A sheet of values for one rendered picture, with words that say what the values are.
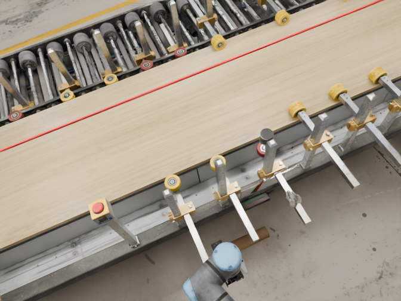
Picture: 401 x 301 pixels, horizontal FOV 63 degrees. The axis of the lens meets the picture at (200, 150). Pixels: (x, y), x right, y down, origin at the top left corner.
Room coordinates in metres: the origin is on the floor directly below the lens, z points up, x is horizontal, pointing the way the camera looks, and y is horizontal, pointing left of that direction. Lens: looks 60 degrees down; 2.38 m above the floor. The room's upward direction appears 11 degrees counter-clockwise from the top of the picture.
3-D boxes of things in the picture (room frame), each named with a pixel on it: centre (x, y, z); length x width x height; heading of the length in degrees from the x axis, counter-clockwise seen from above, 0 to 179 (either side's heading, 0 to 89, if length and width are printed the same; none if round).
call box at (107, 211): (0.51, 0.43, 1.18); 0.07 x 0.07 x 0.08; 14
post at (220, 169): (0.63, -0.07, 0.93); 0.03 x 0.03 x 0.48; 14
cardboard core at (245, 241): (0.57, -0.20, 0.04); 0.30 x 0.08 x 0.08; 104
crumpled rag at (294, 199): (0.53, -0.39, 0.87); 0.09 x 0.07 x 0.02; 14
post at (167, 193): (0.58, 0.17, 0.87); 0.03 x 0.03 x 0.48; 14
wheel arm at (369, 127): (0.79, -0.84, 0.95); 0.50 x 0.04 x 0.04; 14
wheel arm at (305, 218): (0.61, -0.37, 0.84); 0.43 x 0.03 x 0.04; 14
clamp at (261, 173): (0.70, -0.33, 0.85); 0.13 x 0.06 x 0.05; 104
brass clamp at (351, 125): (0.82, -0.82, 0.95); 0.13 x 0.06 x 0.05; 104
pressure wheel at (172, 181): (0.72, 0.17, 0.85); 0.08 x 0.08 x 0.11
